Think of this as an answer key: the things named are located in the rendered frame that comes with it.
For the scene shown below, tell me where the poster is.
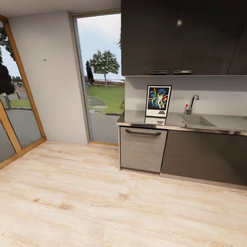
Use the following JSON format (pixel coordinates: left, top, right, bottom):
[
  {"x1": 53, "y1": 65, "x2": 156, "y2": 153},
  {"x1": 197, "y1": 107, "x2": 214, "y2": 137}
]
[{"x1": 145, "y1": 85, "x2": 172, "y2": 118}]

